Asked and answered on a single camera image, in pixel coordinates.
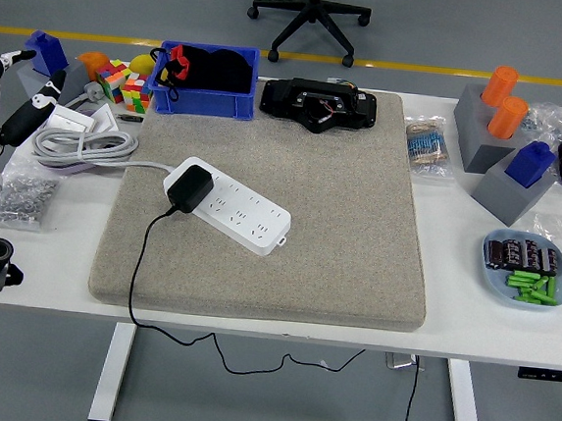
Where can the white wall plug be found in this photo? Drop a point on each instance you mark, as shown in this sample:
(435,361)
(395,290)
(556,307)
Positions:
(94,92)

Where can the white square frame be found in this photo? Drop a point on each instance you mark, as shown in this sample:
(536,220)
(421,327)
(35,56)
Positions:
(106,115)

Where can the clear bag of resistors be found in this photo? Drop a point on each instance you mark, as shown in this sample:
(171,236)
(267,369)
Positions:
(426,147)

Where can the white power strip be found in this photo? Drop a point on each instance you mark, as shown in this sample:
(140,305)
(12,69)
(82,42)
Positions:
(251,218)

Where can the yellow ball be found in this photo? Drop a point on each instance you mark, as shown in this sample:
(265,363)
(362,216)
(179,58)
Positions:
(142,64)

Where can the small black stick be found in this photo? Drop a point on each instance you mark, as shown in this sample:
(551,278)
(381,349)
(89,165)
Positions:
(130,118)

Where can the light blue oval plate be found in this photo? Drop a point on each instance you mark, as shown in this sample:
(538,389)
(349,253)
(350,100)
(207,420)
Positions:
(495,284)

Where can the white switch plate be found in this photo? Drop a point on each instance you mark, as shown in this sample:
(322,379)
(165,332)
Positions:
(72,119)

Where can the black device housing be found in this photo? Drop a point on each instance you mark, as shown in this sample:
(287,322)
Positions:
(283,97)

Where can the black pouch with red trim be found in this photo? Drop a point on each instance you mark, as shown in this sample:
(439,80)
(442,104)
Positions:
(219,72)

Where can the white table leg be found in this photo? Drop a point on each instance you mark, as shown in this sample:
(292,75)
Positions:
(112,373)
(466,409)

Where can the large grey block holder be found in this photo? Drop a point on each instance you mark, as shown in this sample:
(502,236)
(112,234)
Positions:
(467,119)

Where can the blue plastic block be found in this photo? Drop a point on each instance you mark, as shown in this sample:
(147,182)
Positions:
(528,164)
(48,52)

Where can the multicolour puzzle cube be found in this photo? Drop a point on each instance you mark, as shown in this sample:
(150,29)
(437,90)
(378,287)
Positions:
(111,80)
(135,93)

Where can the clear plastic bag with parts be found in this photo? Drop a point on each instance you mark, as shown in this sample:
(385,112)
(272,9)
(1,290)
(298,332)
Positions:
(551,119)

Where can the black table control panel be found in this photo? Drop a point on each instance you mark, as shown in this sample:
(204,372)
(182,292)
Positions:
(548,375)

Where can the dark brown capacitor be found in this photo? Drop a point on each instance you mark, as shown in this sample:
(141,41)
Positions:
(494,254)
(549,261)
(512,254)
(530,254)

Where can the grey-brown mat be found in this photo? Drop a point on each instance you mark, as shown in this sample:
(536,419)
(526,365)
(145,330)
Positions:
(346,251)

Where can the green battery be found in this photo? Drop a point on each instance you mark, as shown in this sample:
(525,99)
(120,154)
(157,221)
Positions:
(525,274)
(525,299)
(540,283)
(520,281)
(543,297)
(551,288)

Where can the blue plastic bin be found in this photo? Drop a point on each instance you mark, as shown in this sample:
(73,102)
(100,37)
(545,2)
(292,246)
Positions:
(202,103)

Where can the metal bracket under table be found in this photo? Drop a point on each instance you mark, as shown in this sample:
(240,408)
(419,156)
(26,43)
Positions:
(400,361)

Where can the black plug adapter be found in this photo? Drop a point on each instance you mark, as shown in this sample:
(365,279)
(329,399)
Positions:
(192,188)

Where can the black office chair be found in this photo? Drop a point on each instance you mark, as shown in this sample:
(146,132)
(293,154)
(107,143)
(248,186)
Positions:
(313,6)

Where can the clear bag of metal screws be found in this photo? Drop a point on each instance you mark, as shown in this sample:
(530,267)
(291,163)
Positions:
(26,198)

